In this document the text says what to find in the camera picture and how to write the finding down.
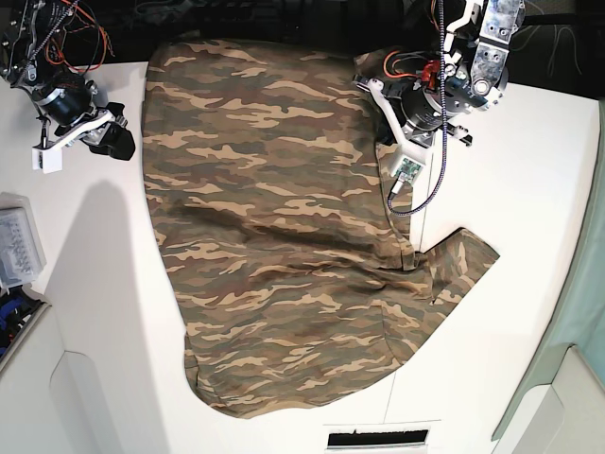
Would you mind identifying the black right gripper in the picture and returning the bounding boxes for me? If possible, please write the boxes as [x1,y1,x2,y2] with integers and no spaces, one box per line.
[35,79,135,161]

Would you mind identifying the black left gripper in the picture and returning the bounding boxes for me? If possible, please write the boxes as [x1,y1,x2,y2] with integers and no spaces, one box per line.
[375,82,473,148]

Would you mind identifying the camouflage t-shirt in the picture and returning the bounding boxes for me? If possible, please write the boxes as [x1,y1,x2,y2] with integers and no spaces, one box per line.
[143,41,498,418]

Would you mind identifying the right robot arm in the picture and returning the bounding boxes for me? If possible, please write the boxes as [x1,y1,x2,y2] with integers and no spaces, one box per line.
[1,1,135,174]

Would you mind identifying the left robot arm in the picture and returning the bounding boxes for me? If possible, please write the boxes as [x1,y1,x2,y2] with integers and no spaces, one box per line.
[354,1,526,148]

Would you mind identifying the clear plastic parts box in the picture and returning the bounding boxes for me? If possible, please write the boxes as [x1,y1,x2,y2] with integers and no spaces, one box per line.
[1,192,46,289]

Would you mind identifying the blue items in bin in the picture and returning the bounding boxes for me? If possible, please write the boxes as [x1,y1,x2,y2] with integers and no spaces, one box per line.
[0,286,43,357]

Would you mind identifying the white slotted vent plate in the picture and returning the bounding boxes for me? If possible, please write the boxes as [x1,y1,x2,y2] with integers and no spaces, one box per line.
[323,420,441,454]

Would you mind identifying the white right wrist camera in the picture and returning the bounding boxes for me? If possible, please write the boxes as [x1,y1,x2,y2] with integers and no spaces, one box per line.
[31,148,63,174]

